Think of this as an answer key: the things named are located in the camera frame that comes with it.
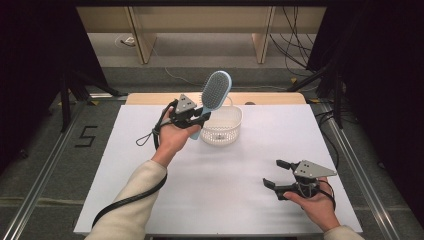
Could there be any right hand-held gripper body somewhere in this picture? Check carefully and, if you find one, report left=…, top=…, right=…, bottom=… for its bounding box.
left=289, top=159, right=338, bottom=201

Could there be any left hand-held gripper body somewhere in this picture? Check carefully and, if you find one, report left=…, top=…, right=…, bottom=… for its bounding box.
left=169, top=93, right=203, bottom=130

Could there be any white plastic basket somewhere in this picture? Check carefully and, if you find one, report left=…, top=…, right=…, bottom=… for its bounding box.
left=198, top=94, right=244, bottom=146

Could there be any light blue hairbrush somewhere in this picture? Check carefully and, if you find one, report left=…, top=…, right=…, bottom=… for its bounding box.
left=192, top=69, right=233, bottom=141

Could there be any person's left hand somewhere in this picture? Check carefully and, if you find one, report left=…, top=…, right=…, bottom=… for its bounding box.
left=151, top=106, right=202, bottom=167

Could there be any person's right hand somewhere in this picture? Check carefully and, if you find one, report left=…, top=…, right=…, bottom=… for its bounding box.
left=282, top=177, right=342, bottom=233

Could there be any wooden table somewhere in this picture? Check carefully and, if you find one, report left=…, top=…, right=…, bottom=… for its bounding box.
left=125, top=91, right=307, bottom=107

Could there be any white table sheet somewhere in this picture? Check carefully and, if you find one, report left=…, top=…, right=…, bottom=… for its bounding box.
left=72, top=103, right=364, bottom=235

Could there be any black metal stand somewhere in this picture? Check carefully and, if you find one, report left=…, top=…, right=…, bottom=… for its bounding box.
left=59, top=64, right=130, bottom=134
left=285, top=61, right=347, bottom=130

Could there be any round floor socket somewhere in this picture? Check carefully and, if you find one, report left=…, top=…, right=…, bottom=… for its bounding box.
left=114, top=33, right=137, bottom=48

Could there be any beige wooden furniture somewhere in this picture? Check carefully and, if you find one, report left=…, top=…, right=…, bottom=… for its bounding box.
left=75, top=5, right=328, bottom=65

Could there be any dark curtain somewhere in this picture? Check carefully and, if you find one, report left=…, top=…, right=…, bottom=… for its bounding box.
left=305, top=0, right=424, bottom=231
left=0, top=0, right=108, bottom=176

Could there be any white floor cable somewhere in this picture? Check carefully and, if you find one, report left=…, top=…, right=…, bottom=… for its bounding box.
left=150, top=45, right=322, bottom=93

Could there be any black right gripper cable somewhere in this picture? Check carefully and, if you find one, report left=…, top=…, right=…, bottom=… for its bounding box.
left=318, top=178, right=337, bottom=212

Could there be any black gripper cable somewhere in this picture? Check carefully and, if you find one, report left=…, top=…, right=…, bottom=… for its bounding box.
left=91, top=98, right=180, bottom=230
left=318, top=178, right=337, bottom=212

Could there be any metal floor rail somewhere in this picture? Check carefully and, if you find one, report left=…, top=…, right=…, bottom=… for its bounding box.
left=316, top=101, right=403, bottom=240
left=0, top=99, right=88, bottom=240

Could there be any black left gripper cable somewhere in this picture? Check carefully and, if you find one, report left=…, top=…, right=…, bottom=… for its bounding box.
left=91, top=98, right=180, bottom=230

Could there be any bundle of black cables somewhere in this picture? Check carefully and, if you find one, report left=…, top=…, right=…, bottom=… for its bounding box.
left=268, top=5, right=322, bottom=78

